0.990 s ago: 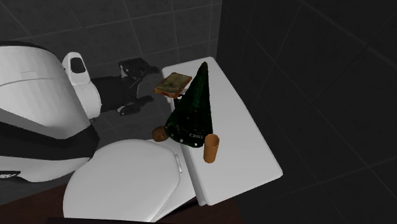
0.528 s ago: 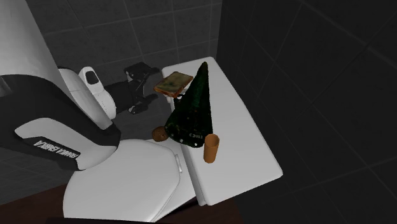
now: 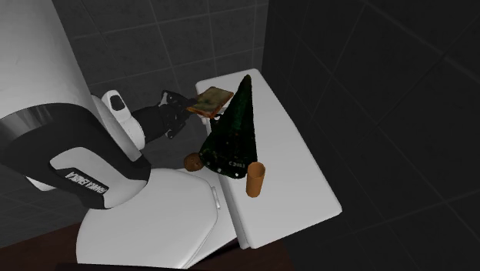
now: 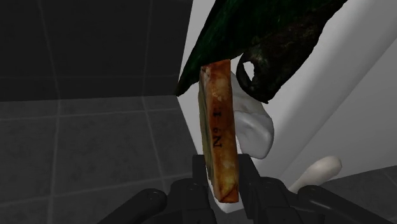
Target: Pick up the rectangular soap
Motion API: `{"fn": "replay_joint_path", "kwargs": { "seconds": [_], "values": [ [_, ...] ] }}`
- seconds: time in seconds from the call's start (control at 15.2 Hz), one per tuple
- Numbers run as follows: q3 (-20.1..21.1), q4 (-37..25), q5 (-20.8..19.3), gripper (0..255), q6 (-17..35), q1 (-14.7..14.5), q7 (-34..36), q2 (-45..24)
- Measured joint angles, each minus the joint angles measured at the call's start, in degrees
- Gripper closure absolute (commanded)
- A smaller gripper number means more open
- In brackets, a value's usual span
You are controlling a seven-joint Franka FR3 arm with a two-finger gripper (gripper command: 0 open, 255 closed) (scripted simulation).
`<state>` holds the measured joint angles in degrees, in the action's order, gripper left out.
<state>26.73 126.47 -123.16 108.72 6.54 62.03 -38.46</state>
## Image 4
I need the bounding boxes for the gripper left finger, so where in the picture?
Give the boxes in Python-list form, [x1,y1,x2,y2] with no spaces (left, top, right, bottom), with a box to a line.
[96,154,218,224]

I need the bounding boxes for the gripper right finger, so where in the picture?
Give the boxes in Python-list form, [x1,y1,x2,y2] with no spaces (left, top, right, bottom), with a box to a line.
[237,153,397,224]

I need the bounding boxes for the orange brown book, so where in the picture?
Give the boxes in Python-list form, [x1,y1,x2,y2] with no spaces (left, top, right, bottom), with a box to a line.
[197,59,240,204]

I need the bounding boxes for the white rounded object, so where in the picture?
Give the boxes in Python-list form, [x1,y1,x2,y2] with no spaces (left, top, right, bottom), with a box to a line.
[230,71,275,160]

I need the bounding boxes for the dark green jug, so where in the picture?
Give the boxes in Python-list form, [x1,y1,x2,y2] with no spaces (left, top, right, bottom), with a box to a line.
[175,0,349,104]

